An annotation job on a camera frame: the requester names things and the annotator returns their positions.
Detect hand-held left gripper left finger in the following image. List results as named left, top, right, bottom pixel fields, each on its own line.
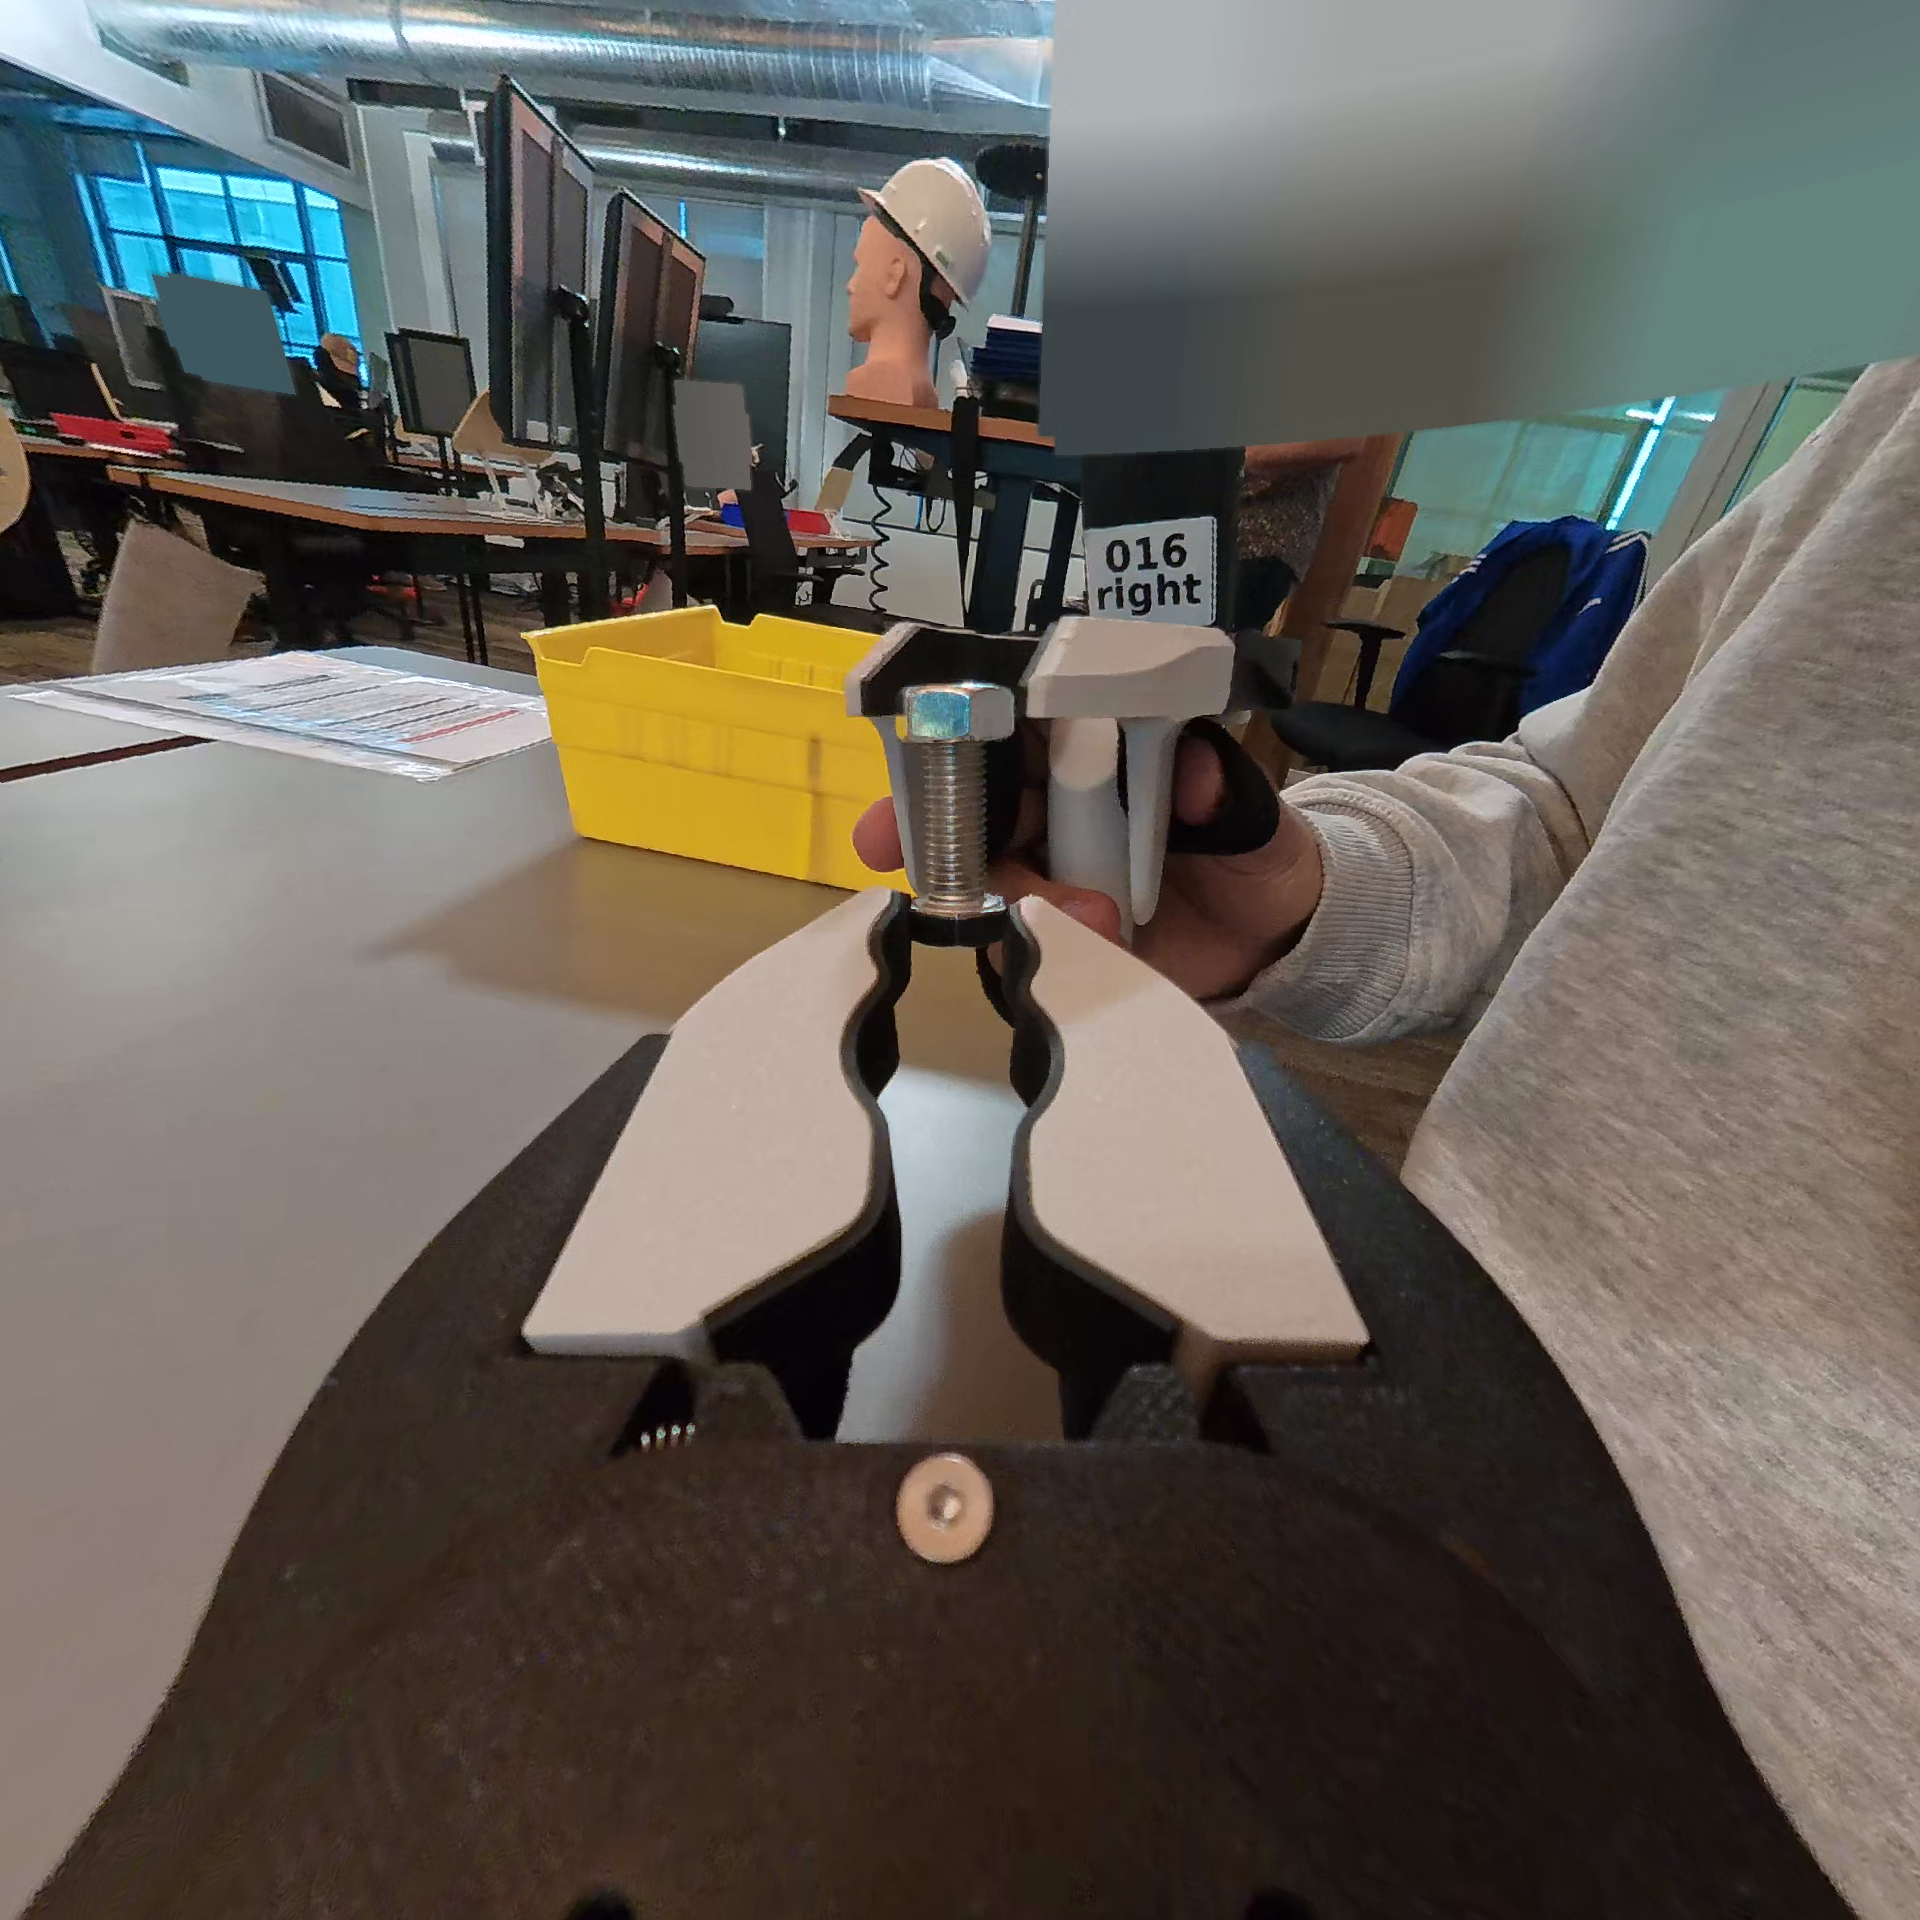
left=520, top=886, right=912, bottom=1365

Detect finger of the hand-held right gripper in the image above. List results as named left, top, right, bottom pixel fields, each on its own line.
left=843, top=625, right=1048, bottom=893
left=1025, top=619, right=1241, bottom=723

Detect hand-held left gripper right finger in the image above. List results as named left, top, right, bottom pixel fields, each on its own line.
left=984, top=895, right=1376, bottom=1389

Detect metal bolt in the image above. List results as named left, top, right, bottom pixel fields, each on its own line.
left=902, top=743, right=1011, bottom=921

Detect person's right forearm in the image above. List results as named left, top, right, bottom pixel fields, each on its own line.
left=1224, top=718, right=1596, bottom=1046

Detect grey desk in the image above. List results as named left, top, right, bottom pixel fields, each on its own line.
left=0, top=644, right=1075, bottom=1920

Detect person's right hand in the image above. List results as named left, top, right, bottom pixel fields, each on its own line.
left=854, top=735, right=1329, bottom=1002

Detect blue stacked trays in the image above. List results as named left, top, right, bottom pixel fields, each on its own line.
left=971, top=315, right=1048, bottom=425

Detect black office chair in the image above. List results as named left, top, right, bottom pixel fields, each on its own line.
left=1272, top=614, right=1517, bottom=774

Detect wooden shelf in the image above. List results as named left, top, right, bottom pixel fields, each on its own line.
left=827, top=393, right=1059, bottom=453

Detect yellow plastic bin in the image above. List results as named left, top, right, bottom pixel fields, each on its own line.
left=521, top=609, right=902, bottom=889

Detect mannequin head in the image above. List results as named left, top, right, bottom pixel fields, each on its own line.
left=843, top=210, right=962, bottom=410

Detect white hard hat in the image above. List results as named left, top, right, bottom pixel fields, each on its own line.
left=858, top=157, right=994, bottom=314

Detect blue jacket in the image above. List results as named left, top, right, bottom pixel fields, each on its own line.
left=1393, top=517, right=1653, bottom=741

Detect tall black monitor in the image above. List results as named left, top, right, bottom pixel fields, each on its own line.
left=596, top=189, right=710, bottom=470
left=482, top=75, right=596, bottom=453

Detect small black monitor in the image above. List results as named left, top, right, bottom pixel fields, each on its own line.
left=384, top=330, right=480, bottom=441

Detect laminated paper sheets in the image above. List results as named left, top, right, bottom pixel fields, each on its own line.
left=11, top=647, right=558, bottom=785

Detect person's grey hoodie torso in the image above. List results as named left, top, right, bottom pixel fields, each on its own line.
left=1402, top=359, right=1920, bottom=1920

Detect grey chair back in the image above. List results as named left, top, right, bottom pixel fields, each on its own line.
left=93, top=517, right=256, bottom=676

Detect wooden post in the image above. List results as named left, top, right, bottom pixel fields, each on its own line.
left=1282, top=435, right=1403, bottom=723

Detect silver ventilation duct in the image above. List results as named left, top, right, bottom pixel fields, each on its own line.
left=90, top=0, right=1051, bottom=91

